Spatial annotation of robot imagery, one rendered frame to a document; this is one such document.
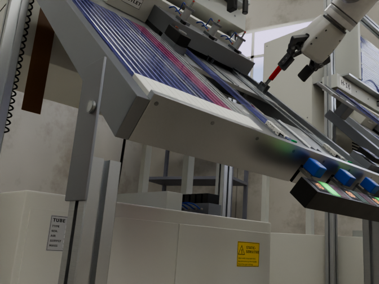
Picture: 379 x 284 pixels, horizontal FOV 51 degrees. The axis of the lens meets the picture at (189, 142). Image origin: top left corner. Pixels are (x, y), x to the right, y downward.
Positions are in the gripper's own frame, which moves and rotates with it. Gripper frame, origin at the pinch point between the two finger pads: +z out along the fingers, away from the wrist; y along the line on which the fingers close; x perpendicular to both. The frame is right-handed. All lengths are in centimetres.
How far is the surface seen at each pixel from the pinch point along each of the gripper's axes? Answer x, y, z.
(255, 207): -141, -275, 188
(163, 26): -21.2, 28.1, 11.8
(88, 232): 47, 63, 15
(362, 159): 28.2, -8.1, 3.6
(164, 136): 36, 53, 8
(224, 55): -18.5, 6.9, 10.6
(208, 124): 35, 47, 4
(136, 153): -285, -205, 266
